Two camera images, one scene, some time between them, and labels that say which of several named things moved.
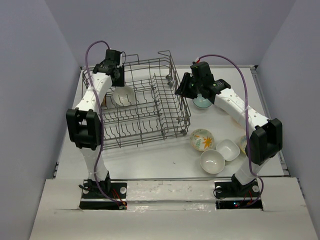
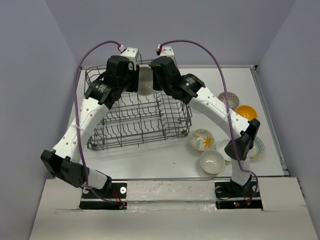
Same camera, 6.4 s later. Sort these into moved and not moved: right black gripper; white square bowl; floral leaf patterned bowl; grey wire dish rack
Moved: right black gripper
Not moved: floral leaf patterned bowl; white square bowl; grey wire dish rack
